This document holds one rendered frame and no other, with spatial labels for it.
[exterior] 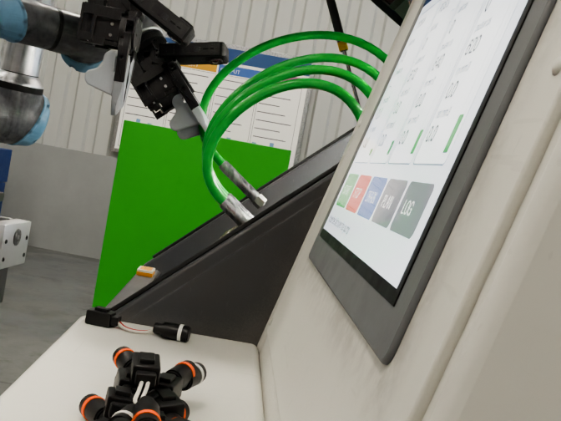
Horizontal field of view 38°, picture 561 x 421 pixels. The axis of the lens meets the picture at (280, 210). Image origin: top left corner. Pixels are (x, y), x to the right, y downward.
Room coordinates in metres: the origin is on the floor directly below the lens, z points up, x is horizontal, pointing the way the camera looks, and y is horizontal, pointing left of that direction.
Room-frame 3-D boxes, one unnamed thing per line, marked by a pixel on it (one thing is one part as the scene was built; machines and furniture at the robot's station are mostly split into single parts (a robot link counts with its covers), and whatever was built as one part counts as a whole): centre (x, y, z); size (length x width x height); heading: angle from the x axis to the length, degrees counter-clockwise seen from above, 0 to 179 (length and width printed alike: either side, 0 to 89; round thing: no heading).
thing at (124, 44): (1.20, 0.27, 1.32); 0.05 x 0.02 x 0.09; 3
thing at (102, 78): (1.21, 0.29, 1.28); 0.06 x 0.03 x 0.09; 93
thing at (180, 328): (0.95, 0.14, 0.99); 0.12 x 0.02 x 0.02; 85
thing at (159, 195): (5.04, 0.50, 0.65); 0.95 x 0.86 x 1.30; 94
